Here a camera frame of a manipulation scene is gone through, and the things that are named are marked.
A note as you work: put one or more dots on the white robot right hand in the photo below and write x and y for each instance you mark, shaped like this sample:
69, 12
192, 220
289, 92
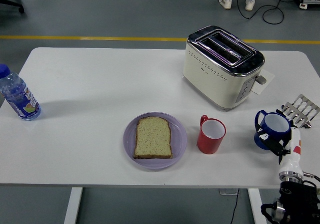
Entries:
293, 156

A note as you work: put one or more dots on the blue enamel cup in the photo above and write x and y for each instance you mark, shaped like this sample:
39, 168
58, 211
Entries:
275, 122

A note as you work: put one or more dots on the red enamel cup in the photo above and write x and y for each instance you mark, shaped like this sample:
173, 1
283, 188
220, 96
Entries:
208, 143

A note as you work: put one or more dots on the slice of bread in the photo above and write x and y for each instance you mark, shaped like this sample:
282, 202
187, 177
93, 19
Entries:
153, 138

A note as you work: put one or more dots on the silver metal toast rack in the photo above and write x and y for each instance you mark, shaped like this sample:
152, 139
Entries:
303, 103

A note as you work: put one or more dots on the white table leg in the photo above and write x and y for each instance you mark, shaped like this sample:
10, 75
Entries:
257, 206
73, 206

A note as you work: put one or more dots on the grey socket box under table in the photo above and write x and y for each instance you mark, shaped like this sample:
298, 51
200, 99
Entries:
227, 192

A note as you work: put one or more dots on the white paper sheet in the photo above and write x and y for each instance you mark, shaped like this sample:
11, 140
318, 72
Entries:
268, 78

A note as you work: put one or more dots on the cream and chrome toaster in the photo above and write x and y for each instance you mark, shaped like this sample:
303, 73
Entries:
212, 83

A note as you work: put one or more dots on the purple round plate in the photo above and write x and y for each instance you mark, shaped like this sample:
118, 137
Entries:
180, 133

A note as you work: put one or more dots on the plastic bottle with blue cap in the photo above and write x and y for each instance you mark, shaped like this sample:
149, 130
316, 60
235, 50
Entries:
20, 96

